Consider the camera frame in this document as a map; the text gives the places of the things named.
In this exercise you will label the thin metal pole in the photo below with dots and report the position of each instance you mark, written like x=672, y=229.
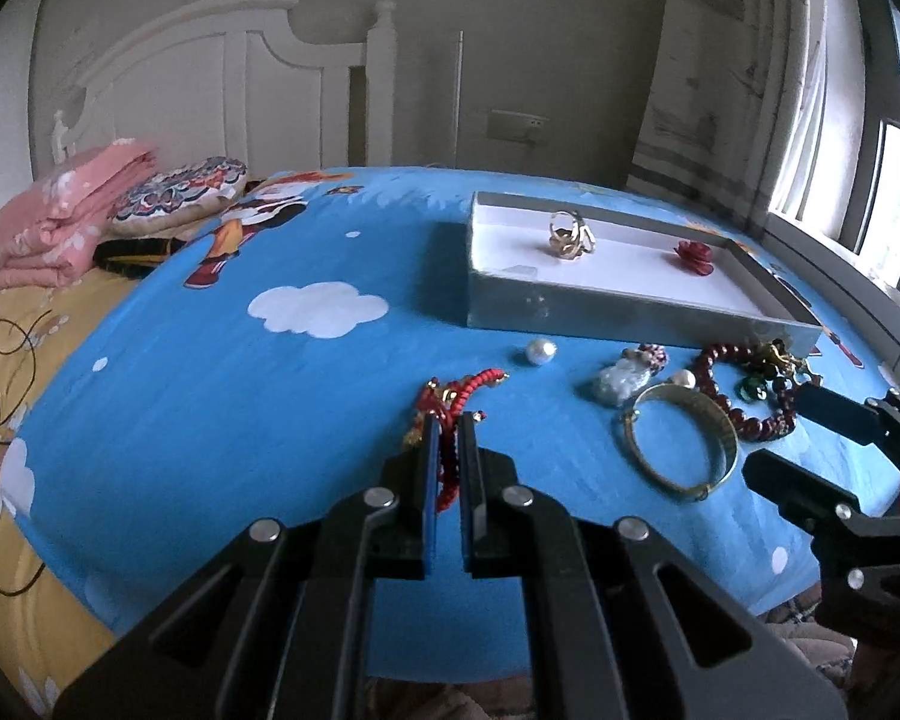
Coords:
x=458, y=66

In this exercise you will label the folded pink blanket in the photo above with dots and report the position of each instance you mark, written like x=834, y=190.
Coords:
x=48, y=232

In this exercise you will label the patterned round cushion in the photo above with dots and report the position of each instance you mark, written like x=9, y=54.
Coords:
x=181, y=196

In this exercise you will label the wall power socket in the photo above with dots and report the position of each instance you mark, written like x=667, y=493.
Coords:
x=517, y=127

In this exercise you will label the gold ring cluster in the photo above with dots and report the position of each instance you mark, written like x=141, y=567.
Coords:
x=570, y=236

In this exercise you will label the white wooden headboard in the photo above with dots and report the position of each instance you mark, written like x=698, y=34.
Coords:
x=230, y=78

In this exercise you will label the red rose ornament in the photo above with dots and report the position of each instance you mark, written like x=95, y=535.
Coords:
x=695, y=256

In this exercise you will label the yellow floral bed sheet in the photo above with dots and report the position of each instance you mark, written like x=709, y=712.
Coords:
x=15, y=404

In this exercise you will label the window frame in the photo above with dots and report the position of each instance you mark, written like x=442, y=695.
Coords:
x=843, y=237

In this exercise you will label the white jade pendant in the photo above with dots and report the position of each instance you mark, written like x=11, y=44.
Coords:
x=636, y=367

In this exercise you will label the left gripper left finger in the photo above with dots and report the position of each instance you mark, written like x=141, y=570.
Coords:
x=275, y=625

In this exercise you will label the white pearl earring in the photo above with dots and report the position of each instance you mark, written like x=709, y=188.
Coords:
x=540, y=351

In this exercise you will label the gold bangle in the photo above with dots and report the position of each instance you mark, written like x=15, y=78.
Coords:
x=681, y=441

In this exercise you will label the grey white jewelry tray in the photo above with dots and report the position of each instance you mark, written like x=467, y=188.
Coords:
x=632, y=288

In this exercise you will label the grey patterned curtain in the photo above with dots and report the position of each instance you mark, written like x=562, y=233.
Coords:
x=755, y=107

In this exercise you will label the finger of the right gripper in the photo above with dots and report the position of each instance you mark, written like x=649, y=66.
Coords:
x=876, y=421
x=859, y=555

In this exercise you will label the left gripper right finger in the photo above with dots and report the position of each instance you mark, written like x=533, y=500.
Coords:
x=619, y=623

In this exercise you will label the blue cartoon bed cover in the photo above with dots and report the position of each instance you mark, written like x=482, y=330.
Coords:
x=279, y=382

